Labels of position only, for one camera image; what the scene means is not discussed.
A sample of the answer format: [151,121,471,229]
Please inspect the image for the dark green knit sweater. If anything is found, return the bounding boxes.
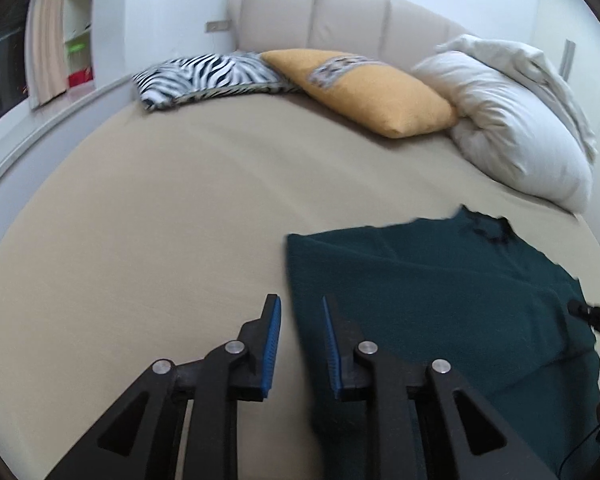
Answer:
[285,204,600,480]

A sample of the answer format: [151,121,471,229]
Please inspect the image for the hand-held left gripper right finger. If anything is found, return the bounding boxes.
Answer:
[321,295,561,480]

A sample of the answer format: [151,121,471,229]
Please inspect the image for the beige padded headboard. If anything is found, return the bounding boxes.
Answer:
[228,0,476,56]

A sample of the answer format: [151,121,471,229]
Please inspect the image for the bed with beige sheet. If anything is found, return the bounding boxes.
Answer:
[0,92,600,480]

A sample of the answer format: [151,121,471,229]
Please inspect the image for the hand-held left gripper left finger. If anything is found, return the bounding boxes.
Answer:
[45,294,283,480]

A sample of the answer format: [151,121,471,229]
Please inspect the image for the thin black cable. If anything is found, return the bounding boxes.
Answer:
[560,422,600,468]

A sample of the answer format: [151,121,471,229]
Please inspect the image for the white wall shelf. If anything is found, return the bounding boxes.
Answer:
[62,0,98,91]

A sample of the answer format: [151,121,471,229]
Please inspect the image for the dark window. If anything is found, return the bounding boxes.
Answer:
[0,0,33,136]

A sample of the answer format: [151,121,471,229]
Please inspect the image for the white bundled duvet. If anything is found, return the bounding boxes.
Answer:
[412,34,597,212]

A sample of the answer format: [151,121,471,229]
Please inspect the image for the white wardrobe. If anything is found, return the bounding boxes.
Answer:
[530,0,600,246]

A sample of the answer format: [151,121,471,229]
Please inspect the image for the beige curtain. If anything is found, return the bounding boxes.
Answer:
[25,0,71,108]

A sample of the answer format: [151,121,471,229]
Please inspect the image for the zebra striped pillow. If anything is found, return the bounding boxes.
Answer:
[132,52,301,112]

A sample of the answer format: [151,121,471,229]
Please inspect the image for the white window sill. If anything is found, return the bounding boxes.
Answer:
[0,77,136,201]

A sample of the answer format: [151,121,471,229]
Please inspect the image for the yellow pillow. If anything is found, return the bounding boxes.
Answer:
[260,49,458,138]

